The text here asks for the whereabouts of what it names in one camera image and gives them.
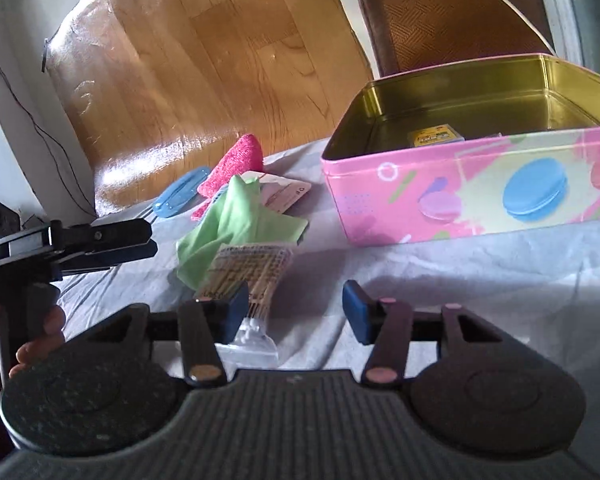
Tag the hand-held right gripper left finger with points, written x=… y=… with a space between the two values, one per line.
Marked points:
x=236 y=312

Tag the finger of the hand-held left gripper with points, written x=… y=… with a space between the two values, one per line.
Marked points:
x=110 y=257
x=110 y=232

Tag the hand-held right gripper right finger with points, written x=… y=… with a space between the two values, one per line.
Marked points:
x=356 y=312

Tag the clear cotton swab packet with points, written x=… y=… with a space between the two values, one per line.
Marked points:
x=252 y=270

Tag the blue transparent glasses case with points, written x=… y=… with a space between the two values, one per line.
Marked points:
x=180 y=192

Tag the light green cloth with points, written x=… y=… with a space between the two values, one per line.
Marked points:
x=215 y=230

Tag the white card packet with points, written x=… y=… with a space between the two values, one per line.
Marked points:
x=286 y=192

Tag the pink macaron print tin box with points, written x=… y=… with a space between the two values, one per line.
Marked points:
x=430 y=200

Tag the pink knitted towel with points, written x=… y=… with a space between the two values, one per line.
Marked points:
x=235 y=160

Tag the person's left hand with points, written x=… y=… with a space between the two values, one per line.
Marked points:
x=40 y=342

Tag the pale grey table cloth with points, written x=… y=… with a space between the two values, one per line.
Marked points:
x=480 y=285

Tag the yellow card pack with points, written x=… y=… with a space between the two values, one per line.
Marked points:
x=437 y=136

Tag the wood pattern board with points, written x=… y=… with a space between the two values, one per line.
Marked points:
x=205 y=60

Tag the brown woven chair back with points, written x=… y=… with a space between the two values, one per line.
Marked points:
x=430 y=10

